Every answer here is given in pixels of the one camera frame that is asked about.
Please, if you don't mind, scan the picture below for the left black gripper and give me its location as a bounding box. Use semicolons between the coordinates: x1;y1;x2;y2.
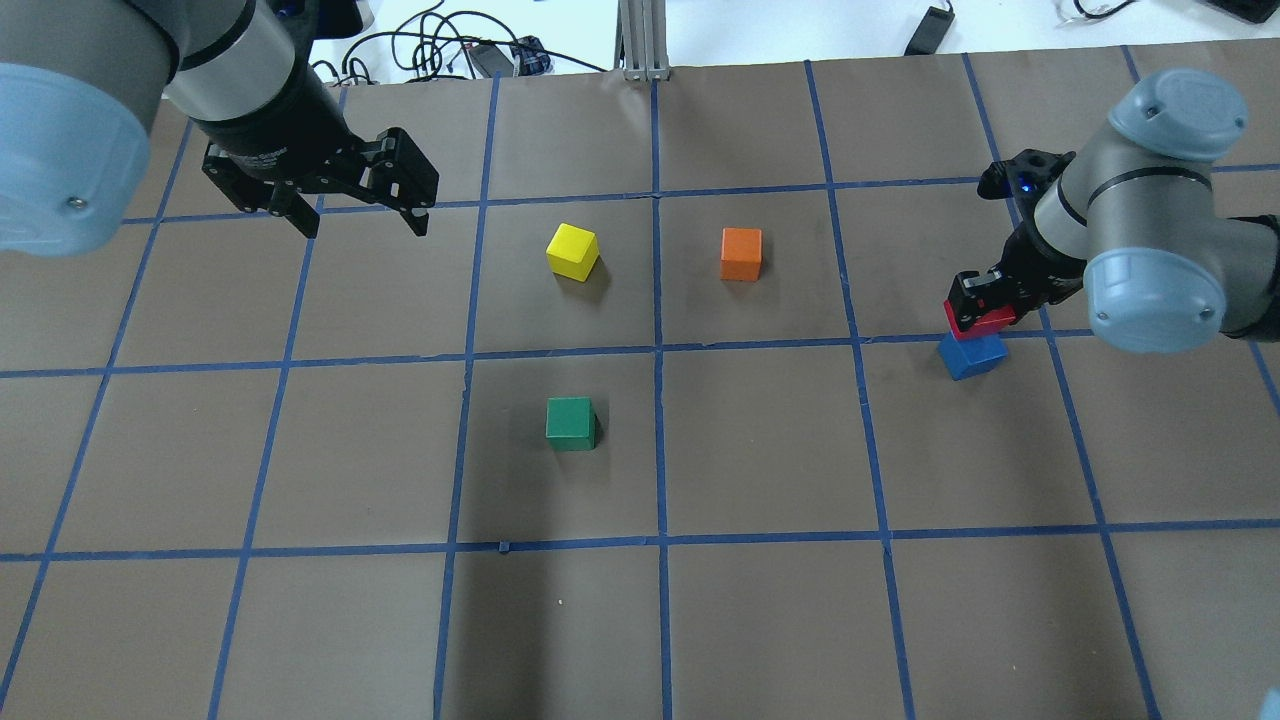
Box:
202;70;440;240

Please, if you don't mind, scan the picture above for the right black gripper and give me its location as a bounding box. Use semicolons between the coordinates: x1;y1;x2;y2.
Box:
948;149;1085;320

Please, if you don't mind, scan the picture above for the red wooden block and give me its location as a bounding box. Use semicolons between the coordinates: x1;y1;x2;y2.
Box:
943;300;1018;341

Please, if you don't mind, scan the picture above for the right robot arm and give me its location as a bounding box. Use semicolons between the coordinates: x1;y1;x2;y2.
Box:
943;67;1279;354

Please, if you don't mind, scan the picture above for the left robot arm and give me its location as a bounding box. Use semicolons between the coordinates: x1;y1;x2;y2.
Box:
1;1;439;258

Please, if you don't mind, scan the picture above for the blue wooden block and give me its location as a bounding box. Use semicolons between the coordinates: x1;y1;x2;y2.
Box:
937;334;1009;380

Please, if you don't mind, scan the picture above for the yellow wooden block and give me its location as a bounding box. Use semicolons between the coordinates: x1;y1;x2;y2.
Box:
545;223;600;283

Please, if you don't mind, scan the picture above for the orange wooden block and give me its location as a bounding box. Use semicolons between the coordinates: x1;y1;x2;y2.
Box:
719;227;764;282

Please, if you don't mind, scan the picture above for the green wooden block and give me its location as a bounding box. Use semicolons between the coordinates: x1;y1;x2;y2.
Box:
545;396;598;452

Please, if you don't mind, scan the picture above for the black power adapter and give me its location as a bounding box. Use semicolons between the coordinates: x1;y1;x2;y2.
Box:
902;5;955;56

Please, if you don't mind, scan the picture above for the black cable bundle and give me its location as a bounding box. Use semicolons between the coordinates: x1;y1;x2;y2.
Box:
310;0;611;86

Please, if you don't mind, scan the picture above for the aluminium frame post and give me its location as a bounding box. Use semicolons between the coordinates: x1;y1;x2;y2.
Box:
614;0;671;82

